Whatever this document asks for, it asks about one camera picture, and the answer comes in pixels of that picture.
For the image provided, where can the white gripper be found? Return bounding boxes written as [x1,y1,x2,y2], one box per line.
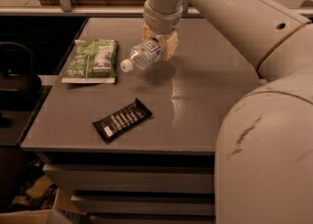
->
[142,1,183,61]

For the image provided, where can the clear blue-label plastic bottle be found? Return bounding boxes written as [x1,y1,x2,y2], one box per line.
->
[120,38,163,72]

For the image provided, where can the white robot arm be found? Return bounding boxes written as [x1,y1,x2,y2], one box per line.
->
[144,0,313,224]

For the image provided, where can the green jalapeno chip bag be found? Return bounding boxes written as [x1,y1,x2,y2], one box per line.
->
[62,39,117,84]

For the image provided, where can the black snack bar wrapper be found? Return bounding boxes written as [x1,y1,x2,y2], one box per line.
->
[93,99,153,143]

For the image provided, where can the grey drawer cabinet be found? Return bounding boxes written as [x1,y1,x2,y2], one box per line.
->
[22,19,258,224]

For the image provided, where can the black chair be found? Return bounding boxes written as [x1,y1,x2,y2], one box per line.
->
[0,41,42,127]

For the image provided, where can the yellow foam scrap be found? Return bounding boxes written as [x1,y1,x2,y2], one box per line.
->
[25,175,53,199]

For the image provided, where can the cardboard box bottom left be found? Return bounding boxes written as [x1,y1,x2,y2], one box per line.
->
[0,189,86,224]

